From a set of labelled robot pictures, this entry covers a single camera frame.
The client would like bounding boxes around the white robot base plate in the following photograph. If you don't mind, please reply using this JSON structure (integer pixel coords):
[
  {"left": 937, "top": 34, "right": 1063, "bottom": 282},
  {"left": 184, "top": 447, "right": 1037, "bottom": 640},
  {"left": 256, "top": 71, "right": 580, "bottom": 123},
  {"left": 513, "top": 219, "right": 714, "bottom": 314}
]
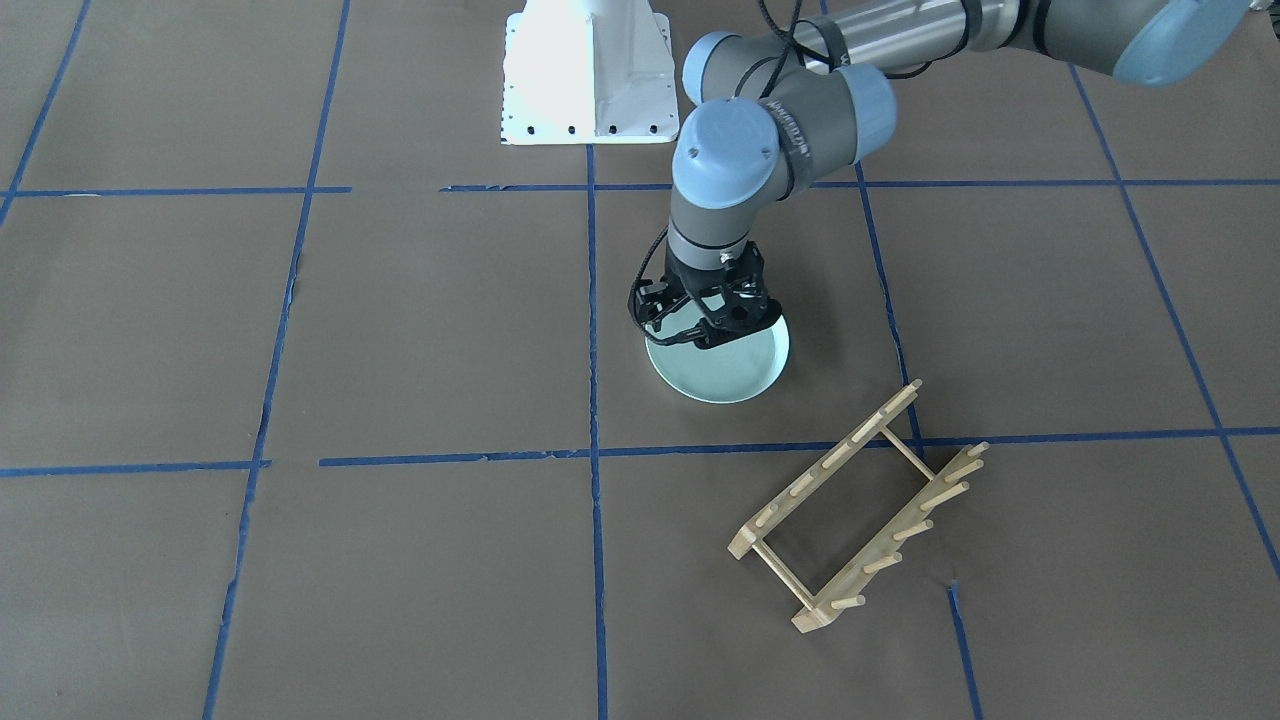
[{"left": 500, "top": 1, "right": 680, "bottom": 146}]

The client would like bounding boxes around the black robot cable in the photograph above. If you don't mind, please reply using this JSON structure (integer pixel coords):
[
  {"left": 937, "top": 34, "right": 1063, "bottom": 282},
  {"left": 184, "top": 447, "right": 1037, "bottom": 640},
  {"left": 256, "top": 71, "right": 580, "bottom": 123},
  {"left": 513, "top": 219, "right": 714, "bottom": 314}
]
[{"left": 627, "top": 228, "right": 669, "bottom": 311}]

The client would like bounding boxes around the light green ceramic plate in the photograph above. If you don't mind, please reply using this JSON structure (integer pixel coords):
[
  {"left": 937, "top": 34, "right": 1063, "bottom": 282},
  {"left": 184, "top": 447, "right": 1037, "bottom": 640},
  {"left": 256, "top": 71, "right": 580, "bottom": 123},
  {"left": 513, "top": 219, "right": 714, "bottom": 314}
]
[{"left": 645, "top": 316, "right": 790, "bottom": 404}]

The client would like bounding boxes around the wooden dish rack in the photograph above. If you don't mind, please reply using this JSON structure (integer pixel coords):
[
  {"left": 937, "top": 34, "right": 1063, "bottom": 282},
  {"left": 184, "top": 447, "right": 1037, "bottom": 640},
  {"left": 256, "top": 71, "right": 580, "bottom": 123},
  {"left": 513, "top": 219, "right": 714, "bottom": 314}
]
[{"left": 728, "top": 379, "right": 989, "bottom": 633}]

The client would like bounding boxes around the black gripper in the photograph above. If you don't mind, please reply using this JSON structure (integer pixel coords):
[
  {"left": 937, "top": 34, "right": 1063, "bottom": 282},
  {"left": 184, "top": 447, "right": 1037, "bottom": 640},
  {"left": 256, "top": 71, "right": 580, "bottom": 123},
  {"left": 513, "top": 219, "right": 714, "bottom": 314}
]
[{"left": 662, "top": 241, "right": 783, "bottom": 348}]

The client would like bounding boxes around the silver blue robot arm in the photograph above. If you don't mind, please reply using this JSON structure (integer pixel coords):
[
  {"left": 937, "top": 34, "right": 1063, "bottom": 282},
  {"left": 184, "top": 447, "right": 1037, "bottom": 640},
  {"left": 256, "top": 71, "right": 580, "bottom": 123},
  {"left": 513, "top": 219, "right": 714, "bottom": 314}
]
[{"left": 628, "top": 1, "right": 1251, "bottom": 350}]

